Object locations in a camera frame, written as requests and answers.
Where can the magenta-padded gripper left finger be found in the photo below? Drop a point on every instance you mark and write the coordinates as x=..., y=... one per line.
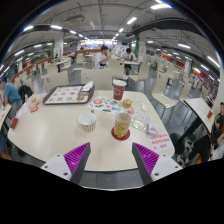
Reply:
x=75, y=160

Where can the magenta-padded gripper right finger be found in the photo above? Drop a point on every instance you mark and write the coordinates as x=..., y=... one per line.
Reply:
x=148, y=160

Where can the clear bottle with yellow drink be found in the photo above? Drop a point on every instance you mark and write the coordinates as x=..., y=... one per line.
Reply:
x=122, y=125

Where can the red printed table sticker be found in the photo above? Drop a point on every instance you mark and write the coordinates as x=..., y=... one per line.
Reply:
x=161, y=142

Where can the clear plastic bag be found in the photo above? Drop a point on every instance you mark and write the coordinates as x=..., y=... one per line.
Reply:
x=141, y=122

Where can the brown white houndstooth cup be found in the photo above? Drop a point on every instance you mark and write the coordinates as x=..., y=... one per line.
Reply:
x=87, y=122

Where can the flat round red coaster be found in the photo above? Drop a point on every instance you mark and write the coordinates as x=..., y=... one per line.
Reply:
x=114, y=136

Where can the small red sauce packet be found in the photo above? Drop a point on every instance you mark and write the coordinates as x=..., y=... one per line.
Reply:
x=34, y=109
x=130, y=111

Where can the colourful printed flyer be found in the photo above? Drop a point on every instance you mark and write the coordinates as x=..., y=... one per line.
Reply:
x=105, y=104

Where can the brown food tray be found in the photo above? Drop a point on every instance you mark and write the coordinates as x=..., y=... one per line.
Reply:
x=46, y=101

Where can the printed paper tray liner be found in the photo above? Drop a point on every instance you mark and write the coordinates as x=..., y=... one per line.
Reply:
x=65, y=94

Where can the food wrapper with fries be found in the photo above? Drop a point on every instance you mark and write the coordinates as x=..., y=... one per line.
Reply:
x=34, y=101

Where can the white paper sheet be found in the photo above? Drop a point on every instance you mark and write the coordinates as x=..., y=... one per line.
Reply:
x=22, y=110

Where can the person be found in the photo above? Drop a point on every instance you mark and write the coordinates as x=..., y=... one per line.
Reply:
x=2, y=143
x=128, y=56
x=101, y=60
x=218, y=124
x=10, y=95

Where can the white paper napkin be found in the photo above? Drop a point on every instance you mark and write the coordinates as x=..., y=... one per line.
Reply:
x=87, y=86

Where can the red paper cup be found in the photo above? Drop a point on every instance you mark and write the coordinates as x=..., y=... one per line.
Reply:
x=119, y=90

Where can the group of cream canteen chairs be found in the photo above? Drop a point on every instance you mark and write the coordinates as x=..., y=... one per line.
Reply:
x=160, y=85

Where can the small red box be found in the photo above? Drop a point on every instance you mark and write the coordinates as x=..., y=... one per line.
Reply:
x=210, y=114

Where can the cream chair back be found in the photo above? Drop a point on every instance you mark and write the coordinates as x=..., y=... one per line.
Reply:
x=96, y=78
x=56, y=80

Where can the black backpack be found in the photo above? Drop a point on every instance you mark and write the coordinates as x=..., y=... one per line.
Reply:
x=25, y=94

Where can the cream neighbouring table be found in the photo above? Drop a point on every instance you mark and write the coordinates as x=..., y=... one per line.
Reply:
x=3, y=114

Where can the ceiling air conditioner unit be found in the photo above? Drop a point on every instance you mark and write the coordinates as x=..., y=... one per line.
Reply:
x=76, y=19

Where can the group of ceiling lights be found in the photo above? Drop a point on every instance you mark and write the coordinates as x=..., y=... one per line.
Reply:
x=161, y=6

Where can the cream pedestal table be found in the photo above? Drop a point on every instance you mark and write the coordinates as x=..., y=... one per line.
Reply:
x=200, y=110

